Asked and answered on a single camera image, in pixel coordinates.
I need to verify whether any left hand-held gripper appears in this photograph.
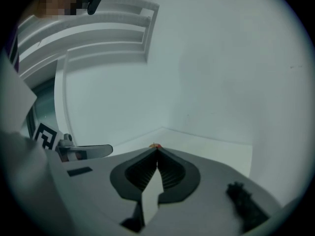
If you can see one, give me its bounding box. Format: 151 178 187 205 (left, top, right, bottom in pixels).
31 122 114 163

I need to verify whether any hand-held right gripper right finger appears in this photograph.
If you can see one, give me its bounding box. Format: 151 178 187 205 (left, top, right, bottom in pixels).
157 147 201 205

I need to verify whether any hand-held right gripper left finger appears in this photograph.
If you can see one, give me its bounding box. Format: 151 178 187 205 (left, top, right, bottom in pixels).
109 147 158 202

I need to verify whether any person's purple black garment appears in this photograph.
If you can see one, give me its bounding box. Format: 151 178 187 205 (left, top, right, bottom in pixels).
6 27 21 71

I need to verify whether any person's head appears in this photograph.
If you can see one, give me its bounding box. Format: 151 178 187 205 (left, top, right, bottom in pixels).
36 0 85 19

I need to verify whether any white wall shelf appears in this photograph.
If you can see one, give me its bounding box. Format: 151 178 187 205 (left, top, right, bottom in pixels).
16 0 160 84

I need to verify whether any black head-worn camera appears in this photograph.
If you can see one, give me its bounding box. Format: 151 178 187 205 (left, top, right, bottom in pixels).
86 0 104 16

